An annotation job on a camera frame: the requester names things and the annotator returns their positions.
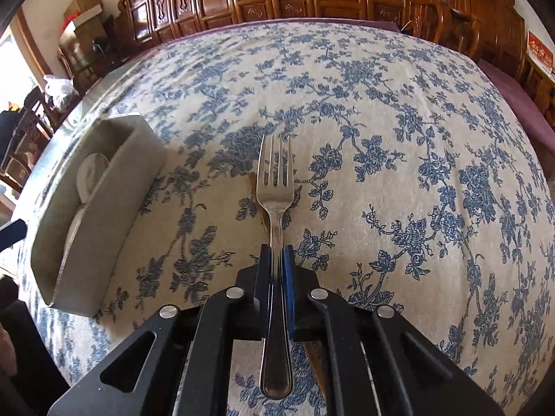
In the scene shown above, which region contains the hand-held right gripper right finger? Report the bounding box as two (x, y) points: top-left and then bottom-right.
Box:
(283, 245), (506, 416)

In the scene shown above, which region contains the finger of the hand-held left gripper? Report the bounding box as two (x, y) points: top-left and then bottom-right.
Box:
(0, 219), (27, 250)

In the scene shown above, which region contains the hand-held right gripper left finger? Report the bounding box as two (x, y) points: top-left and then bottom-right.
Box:
(47, 244), (273, 416)

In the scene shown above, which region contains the metal fork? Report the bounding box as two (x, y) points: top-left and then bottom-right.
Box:
(256, 133), (296, 399)

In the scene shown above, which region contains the grey rectangular tray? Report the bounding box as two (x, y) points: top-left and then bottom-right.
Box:
(19, 113), (168, 317)

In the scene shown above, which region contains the white plastic spoon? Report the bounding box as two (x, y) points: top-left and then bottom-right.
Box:
(65, 153), (111, 243)

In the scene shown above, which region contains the dark wooden chair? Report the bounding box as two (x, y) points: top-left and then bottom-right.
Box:
(0, 87), (61, 183)

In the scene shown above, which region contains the black bag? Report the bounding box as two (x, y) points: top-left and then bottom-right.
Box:
(0, 110), (27, 148)

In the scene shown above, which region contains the white plastic bag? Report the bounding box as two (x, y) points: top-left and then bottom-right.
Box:
(42, 75), (81, 109)

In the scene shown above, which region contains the blue floral tablecloth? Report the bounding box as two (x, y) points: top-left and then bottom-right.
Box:
(17, 19), (555, 416)

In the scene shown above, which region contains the glass door cabinet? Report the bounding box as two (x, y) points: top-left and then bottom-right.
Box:
(58, 15), (126, 92)

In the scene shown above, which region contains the cardboard box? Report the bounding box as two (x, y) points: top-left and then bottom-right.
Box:
(63, 0), (105, 31)

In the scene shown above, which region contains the wooden armchair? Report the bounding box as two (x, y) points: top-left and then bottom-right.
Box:
(403, 0), (482, 59)

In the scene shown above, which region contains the wooden side cabinet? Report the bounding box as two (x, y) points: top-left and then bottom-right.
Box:
(520, 58), (555, 113)

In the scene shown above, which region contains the red box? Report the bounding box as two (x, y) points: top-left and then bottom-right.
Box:
(527, 30), (555, 74)

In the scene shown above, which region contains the wooden window frame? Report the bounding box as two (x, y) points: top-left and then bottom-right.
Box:
(0, 9), (53, 109)

